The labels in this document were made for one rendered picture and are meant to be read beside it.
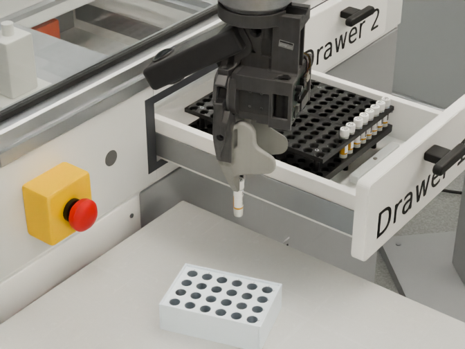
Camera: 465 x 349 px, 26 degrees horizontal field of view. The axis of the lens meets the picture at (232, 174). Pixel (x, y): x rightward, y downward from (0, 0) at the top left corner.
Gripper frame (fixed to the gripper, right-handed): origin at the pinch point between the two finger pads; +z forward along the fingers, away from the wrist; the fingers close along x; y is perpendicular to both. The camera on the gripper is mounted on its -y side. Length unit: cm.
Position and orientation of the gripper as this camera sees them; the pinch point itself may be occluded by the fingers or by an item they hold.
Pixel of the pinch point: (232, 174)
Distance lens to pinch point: 107.4
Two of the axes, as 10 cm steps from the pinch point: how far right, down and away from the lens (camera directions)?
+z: -0.1, 8.5, 5.3
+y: 9.4, 1.8, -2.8
